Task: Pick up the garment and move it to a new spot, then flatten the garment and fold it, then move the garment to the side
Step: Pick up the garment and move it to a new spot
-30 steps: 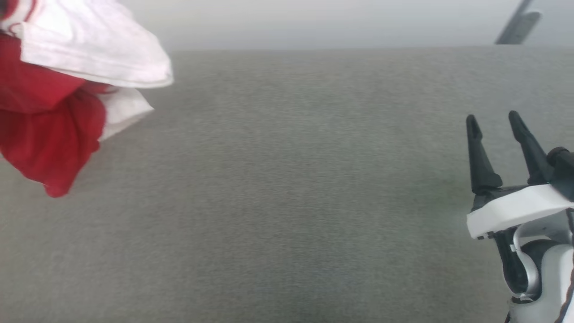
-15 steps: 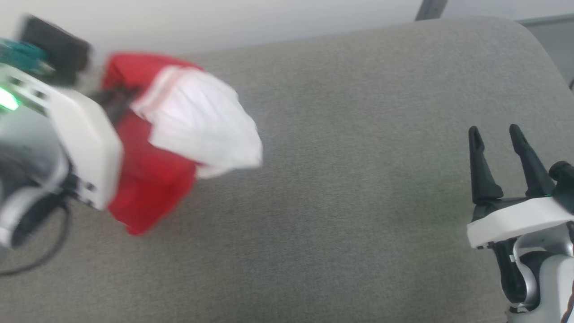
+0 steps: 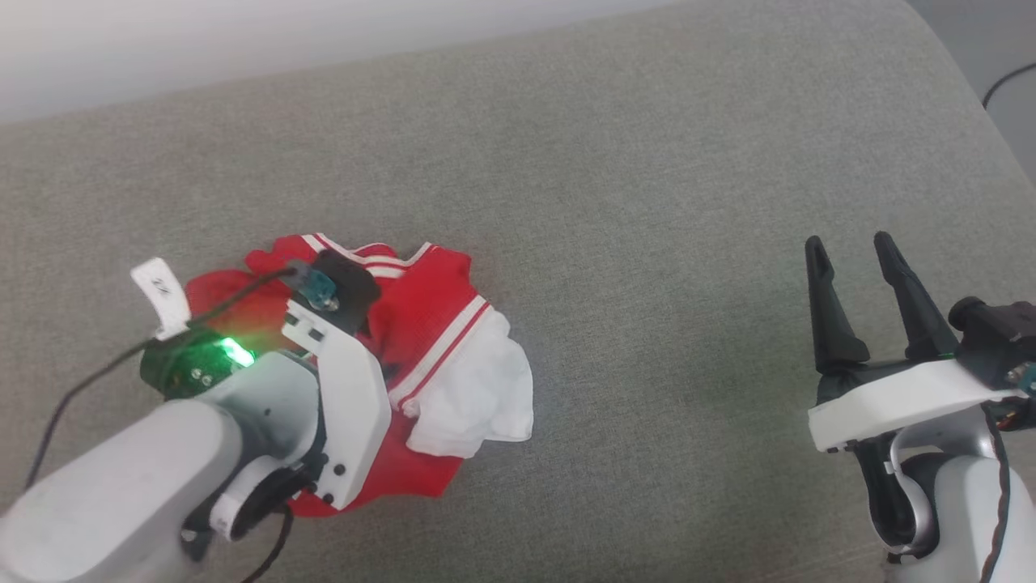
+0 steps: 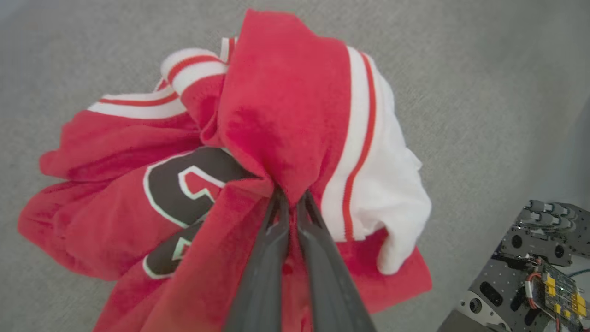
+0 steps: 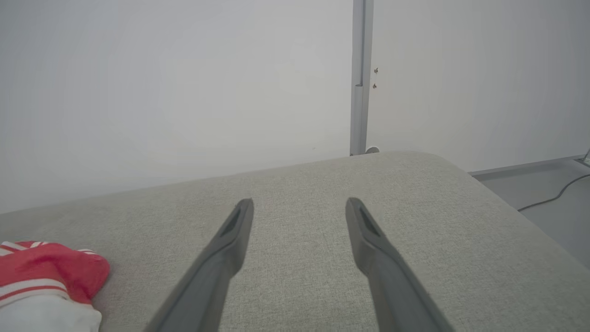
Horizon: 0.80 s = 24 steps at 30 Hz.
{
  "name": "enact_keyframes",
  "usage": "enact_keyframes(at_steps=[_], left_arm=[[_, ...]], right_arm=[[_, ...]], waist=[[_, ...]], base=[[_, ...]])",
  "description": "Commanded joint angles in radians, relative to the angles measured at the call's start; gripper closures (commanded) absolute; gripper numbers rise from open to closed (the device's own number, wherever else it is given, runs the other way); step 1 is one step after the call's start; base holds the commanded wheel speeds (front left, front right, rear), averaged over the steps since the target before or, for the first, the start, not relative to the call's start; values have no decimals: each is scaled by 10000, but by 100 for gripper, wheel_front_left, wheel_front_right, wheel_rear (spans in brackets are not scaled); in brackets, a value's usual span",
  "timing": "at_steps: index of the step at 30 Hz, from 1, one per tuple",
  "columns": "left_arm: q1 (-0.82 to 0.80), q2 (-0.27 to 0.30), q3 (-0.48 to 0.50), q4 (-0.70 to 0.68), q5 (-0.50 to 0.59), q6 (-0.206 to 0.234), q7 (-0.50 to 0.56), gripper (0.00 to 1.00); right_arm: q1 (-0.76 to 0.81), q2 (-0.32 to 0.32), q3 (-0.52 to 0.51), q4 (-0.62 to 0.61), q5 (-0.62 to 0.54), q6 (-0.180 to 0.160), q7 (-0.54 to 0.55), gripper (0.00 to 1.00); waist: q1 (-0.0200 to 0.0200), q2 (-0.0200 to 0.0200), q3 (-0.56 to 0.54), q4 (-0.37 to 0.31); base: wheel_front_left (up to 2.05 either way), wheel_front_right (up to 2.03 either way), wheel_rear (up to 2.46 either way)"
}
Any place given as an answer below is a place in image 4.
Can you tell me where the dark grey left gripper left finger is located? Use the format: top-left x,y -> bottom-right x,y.
224,188 -> 290,332

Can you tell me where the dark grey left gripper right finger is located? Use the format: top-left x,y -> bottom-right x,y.
296,191 -> 376,332

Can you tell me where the red and white jersey garment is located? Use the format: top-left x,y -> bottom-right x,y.
18,9 -> 433,332

